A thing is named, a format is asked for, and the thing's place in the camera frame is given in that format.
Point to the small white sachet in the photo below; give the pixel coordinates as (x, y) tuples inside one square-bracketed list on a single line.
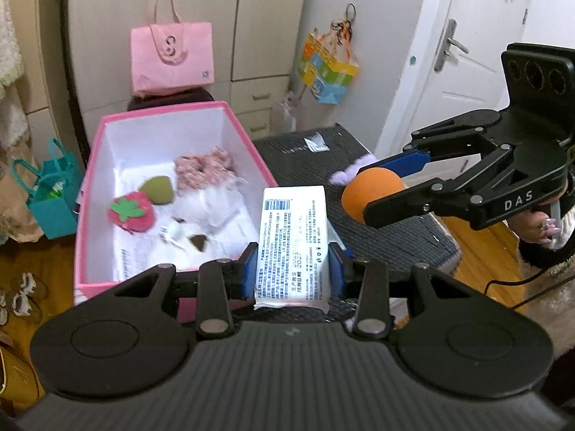
[(316, 142)]

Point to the colourful paper gift bag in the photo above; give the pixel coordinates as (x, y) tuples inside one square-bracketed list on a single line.
[(328, 69)]

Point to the beige wardrobe drawer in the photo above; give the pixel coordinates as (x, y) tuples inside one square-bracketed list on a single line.
[(260, 94)]

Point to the pink cardboard box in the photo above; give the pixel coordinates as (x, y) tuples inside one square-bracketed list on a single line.
[(134, 143)]

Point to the pink tote bag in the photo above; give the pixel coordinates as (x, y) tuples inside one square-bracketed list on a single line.
[(173, 60)]

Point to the person's right hand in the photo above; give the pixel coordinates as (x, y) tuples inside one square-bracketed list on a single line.
[(537, 226)]

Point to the cream shaggy rug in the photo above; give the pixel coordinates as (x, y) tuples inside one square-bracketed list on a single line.
[(555, 323)]

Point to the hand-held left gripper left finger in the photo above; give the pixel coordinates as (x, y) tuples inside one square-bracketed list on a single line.
[(248, 274)]

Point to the white printed tissue packet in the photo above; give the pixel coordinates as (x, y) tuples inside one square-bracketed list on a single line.
[(292, 242)]

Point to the white door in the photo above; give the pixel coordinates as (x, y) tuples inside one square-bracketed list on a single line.
[(476, 81)]

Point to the person's right forearm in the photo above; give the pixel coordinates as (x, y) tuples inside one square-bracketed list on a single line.
[(557, 256)]

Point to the orange foam ball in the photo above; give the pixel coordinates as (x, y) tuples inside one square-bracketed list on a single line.
[(366, 188)]

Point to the black suitcase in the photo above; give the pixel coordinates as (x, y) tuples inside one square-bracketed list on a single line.
[(197, 96)]

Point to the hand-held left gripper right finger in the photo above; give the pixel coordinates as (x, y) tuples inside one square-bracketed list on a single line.
[(336, 274)]

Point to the olive green makeup sponge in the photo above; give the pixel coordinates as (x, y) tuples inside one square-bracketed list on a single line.
[(157, 190)]

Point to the brown paper bag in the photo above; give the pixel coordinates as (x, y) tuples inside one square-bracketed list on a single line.
[(15, 215)]

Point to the beige wardrobe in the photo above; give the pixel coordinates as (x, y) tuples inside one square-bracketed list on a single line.
[(265, 22)]

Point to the translucent plastic bag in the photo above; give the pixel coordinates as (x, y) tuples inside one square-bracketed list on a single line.
[(289, 107)]

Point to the pink floral scrunchie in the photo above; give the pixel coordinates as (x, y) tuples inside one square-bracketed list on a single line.
[(204, 168)]

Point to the brown sandal white flowers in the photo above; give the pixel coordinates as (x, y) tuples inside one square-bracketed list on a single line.
[(20, 307), (29, 283)]

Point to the cream fluffy garment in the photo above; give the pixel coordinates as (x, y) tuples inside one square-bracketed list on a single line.
[(9, 54)]

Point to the red strawberry plush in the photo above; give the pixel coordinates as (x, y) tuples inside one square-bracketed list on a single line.
[(132, 211)]

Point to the purple plush toy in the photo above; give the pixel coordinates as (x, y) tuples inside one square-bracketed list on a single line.
[(355, 169)]

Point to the white printed paper sheet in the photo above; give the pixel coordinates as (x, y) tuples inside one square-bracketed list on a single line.
[(132, 256)]

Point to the teal gift bag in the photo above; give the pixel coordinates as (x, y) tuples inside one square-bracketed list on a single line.
[(56, 213), (69, 161)]

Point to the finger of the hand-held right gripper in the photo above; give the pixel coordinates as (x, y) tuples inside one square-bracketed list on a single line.
[(409, 161), (404, 204)]

